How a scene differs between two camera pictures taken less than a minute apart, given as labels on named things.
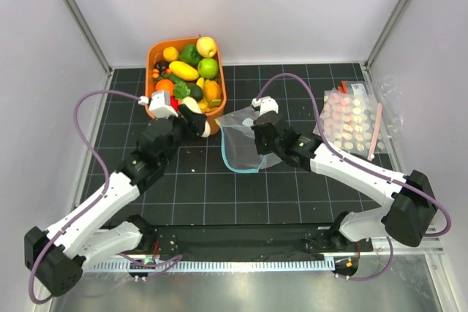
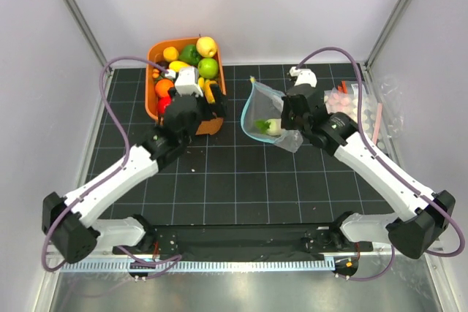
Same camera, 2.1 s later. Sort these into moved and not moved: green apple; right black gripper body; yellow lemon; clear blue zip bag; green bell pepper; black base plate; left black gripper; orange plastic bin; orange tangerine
Moved: right black gripper body; left black gripper; clear blue zip bag
Not moved: orange tangerine; yellow lemon; black base plate; orange plastic bin; green apple; green bell pepper
